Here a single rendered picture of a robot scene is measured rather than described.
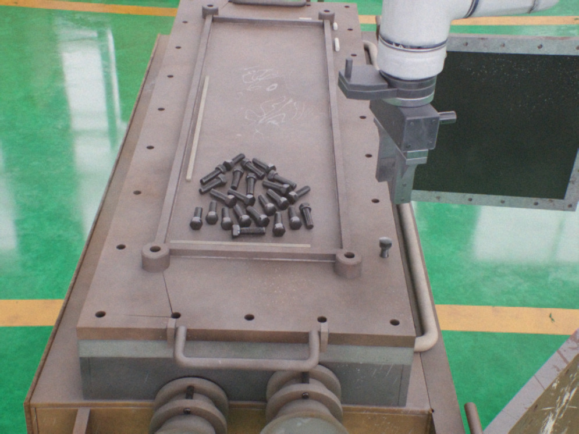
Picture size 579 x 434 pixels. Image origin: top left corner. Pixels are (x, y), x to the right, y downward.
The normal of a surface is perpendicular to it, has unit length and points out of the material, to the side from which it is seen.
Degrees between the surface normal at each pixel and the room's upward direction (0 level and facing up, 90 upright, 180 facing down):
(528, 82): 90
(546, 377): 0
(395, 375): 90
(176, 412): 90
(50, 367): 0
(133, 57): 0
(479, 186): 90
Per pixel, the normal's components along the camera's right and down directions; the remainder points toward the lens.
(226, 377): 0.00, 0.55
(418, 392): 0.04, -0.83
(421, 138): 0.26, 0.55
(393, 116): -0.96, 0.11
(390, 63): -0.68, 0.37
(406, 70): -0.25, 0.51
